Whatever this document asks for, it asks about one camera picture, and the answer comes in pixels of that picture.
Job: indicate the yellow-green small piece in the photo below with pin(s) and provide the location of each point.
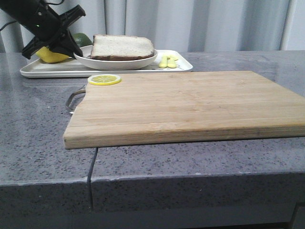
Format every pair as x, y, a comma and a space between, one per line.
171, 61
163, 62

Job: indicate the yellow lemon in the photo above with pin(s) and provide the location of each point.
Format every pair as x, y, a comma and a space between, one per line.
50, 57

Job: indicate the bread slice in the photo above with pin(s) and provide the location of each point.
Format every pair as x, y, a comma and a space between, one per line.
121, 48

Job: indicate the grey curtain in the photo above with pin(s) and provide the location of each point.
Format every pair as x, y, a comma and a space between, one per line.
196, 25

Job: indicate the white rectangular tray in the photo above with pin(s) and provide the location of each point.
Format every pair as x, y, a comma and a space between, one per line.
71, 68

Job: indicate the white round plate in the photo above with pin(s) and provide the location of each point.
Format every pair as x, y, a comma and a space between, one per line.
112, 65

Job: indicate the left yellow-green small piece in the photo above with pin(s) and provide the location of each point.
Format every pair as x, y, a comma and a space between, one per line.
163, 62

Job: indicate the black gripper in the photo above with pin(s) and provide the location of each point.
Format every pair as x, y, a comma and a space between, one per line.
44, 23

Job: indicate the right yellow-green small piece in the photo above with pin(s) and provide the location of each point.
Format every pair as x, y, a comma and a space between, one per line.
171, 61

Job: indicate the wooden cutting board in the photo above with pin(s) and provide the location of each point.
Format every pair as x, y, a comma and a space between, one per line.
148, 108

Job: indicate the lemon slice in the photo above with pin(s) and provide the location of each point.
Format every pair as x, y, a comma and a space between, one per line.
104, 79

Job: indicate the green lime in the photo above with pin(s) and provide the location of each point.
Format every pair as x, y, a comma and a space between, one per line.
81, 39

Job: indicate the metal cutting board handle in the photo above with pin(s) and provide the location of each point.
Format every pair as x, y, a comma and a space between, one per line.
68, 107

